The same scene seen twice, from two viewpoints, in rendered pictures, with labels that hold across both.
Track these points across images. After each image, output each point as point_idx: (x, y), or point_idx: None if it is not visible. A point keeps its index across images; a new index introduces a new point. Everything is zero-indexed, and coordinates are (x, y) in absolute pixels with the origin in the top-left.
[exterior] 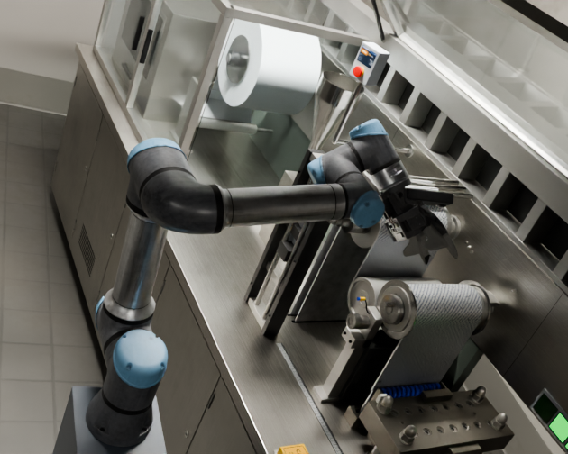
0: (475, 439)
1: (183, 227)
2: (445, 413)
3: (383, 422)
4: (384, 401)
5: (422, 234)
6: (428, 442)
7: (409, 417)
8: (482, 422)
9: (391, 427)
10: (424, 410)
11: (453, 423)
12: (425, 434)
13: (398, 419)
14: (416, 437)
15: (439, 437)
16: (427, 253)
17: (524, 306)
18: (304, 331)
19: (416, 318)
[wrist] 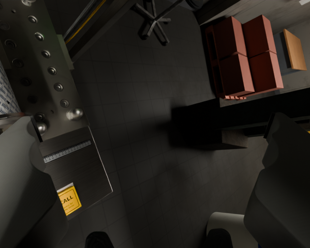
0: (55, 36)
1: None
2: (22, 50)
3: (58, 133)
4: (43, 133)
5: (59, 221)
6: (72, 91)
7: (42, 100)
8: (26, 9)
9: (62, 125)
10: (25, 77)
11: (38, 49)
12: (62, 91)
13: (48, 115)
14: (68, 102)
15: (62, 76)
16: (31, 128)
17: None
18: None
19: (17, 105)
